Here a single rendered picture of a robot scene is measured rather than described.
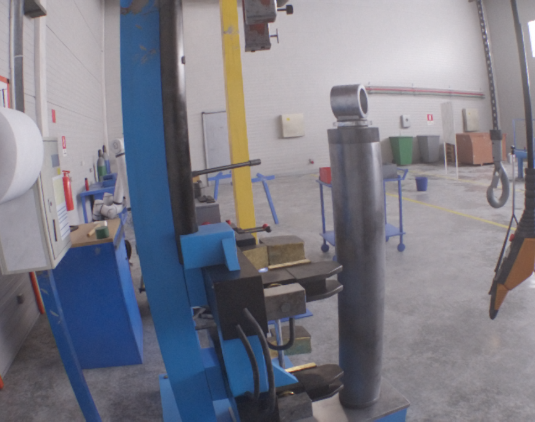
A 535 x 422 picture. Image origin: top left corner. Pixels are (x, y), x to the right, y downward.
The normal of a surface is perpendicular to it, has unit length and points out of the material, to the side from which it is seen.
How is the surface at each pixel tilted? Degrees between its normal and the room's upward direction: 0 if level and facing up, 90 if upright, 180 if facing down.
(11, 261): 90
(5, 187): 90
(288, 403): 0
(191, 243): 90
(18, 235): 90
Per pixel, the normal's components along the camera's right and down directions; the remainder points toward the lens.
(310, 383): -0.09, -0.98
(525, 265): -0.47, 0.21
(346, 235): -0.66, 0.21
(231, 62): 0.29, 0.16
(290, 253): 0.03, 0.19
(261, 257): 0.52, 0.12
